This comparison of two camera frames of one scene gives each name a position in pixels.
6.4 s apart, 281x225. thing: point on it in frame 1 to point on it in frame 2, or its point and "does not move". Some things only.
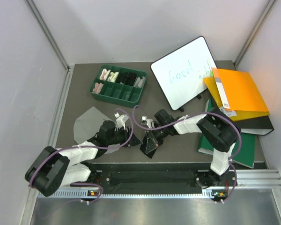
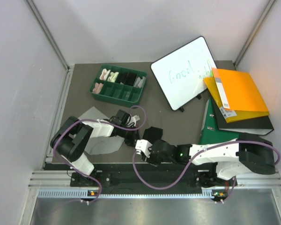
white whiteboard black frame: (181, 73) does not move
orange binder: (236, 93) does not move
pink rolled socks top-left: (104, 75) does not move
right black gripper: (159, 142) to (151, 160)
